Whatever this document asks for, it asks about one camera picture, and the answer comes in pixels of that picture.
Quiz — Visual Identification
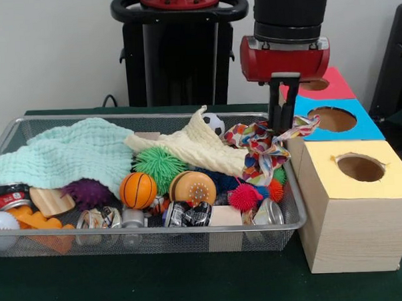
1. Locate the small toy soccer ball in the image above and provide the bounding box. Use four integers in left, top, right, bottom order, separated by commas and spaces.
201, 111, 227, 138

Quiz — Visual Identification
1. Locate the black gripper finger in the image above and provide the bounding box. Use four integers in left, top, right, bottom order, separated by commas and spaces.
266, 79, 283, 131
277, 78, 302, 135

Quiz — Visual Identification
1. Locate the purple spiky rubber ball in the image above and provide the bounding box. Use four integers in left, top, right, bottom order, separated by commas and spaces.
60, 176, 115, 212

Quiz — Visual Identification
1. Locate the orange toy basketball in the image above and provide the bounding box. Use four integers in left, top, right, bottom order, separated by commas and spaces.
118, 171, 159, 210

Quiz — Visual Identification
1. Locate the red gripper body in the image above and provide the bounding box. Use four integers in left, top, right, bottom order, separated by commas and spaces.
238, 31, 332, 86

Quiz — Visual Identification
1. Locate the green spiky rubber ball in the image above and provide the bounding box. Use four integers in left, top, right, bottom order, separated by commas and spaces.
131, 145, 190, 187

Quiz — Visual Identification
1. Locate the black cable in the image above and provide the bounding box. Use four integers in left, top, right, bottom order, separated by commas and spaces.
101, 93, 121, 109

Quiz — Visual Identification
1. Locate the cream waffle cloth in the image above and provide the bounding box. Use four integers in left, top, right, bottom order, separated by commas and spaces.
123, 103, 253, 181

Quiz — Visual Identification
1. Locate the mint green waffle cloth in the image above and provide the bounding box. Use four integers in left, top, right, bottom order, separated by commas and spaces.
0, 115, 137, 203

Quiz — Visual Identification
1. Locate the crushed silver can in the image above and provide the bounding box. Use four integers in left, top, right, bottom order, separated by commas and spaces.
253, 197, 285, 226

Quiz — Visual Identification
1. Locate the wooden box with three holes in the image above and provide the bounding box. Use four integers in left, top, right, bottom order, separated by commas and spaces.
273, 63, 402, 276

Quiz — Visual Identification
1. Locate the hamburger toy ball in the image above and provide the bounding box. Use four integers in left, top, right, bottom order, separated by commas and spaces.
167, 169, 218, 208

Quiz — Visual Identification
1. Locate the shallow mesh bin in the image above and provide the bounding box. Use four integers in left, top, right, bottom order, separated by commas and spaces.
0, 104, 309, 263

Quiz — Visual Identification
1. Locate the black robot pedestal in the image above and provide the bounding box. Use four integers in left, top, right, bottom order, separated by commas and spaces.
110, 0, 254, 111

